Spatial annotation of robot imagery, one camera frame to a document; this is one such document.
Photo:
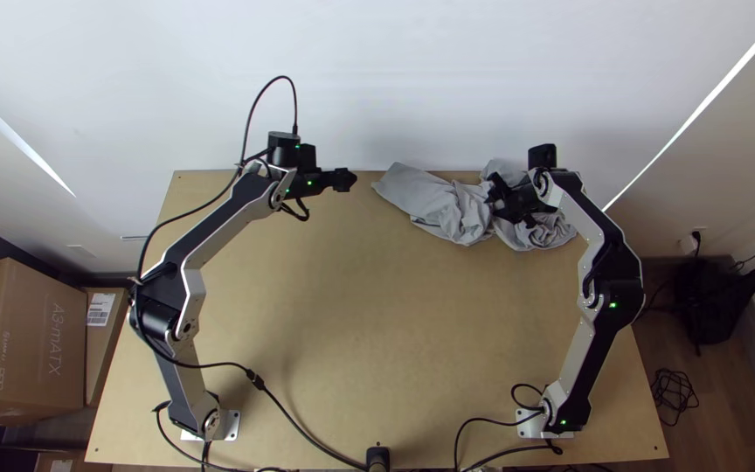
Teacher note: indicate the grey t-shirt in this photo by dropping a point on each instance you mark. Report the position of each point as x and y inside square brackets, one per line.
[443, 206]

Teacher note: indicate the black bag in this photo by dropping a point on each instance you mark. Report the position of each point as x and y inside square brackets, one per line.
[712, 298]

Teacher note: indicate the small cardboard box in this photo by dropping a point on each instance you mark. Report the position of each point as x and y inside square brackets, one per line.
[103, 347]

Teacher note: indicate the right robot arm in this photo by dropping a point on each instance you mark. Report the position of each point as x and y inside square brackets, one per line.
[597, 242]

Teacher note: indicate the large cardboard box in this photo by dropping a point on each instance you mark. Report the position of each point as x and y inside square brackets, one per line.
[17, 341]

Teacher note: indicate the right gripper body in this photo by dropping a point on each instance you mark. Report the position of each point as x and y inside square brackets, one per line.
[515, 200]

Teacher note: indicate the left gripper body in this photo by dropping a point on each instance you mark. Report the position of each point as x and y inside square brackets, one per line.
[337, 181]

